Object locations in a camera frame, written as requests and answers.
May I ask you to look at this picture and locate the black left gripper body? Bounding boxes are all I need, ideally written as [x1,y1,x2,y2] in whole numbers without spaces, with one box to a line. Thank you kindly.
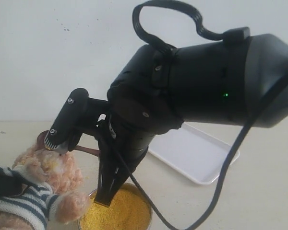
[0,171,23,197]

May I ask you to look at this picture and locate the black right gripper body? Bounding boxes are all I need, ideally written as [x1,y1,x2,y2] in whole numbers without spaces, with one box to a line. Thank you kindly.
[96,113,155,173]

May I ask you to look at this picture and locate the tan teddy bear striped sweater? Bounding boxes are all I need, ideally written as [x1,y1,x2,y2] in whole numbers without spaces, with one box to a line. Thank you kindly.
[0,145,91,230]

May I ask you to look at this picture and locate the dark brown wooden spoon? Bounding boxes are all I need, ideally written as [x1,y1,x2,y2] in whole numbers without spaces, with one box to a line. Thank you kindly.
[36,130,100,157]

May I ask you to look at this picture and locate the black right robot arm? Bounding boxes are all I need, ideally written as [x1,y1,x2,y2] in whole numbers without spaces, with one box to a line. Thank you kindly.
[95,34,288,206]

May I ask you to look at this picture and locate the round metal bowl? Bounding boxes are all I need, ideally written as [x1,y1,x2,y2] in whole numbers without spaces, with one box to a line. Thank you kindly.
[77,183,153,230]

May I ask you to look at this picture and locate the yellow millet grains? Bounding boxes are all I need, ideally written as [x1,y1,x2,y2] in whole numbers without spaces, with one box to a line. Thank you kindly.
[80,189,151,230]

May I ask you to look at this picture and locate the white rectangular plastic tray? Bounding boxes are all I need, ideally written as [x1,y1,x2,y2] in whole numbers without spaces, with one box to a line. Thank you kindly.
[149,123,231,185]

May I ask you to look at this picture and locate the black wrist camera on right gripper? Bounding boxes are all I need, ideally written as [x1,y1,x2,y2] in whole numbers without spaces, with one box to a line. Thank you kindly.
[44,88,109,155]

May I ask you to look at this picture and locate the black ribbed cable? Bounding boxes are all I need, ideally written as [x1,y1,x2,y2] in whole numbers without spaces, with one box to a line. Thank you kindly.
[132,0,251,53]

